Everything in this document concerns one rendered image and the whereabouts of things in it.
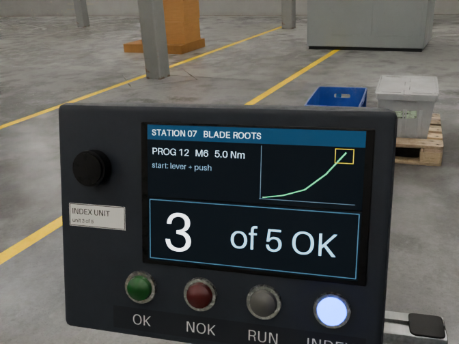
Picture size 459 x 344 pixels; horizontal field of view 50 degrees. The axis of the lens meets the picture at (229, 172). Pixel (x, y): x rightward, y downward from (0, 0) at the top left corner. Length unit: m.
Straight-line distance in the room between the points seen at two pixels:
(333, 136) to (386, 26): 7.70
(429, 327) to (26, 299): 2.15
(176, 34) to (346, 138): 8.30
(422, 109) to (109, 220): 3.33
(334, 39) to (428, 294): 6.30
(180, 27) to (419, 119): 5.60
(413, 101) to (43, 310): 2.63
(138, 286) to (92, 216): 0.07
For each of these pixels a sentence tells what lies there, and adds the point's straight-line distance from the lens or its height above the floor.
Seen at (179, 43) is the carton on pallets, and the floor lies 0.16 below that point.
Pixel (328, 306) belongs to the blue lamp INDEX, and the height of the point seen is 1.12.
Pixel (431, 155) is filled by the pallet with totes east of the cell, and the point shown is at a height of 0.07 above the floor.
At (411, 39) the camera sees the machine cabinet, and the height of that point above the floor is 0.18.
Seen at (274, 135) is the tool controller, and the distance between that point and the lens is 0.35.
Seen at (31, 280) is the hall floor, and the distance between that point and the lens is 2.60.
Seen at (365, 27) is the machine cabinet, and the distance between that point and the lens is 8.09.
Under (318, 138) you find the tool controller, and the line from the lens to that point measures 0.35.
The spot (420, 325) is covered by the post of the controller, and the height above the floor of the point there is 1.06.
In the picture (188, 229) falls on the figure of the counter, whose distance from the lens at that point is 0.38.
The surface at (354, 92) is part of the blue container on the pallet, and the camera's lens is 4.23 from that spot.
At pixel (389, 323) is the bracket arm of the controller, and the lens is 0.47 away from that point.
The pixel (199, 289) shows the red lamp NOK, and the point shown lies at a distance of 0.38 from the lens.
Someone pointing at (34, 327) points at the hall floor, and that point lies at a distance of 2.29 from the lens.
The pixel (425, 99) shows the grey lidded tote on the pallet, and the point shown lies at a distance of 3.61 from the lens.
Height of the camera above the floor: 1.35
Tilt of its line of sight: 23 degrees down
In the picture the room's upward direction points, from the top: 3 degrees counter-clockwise
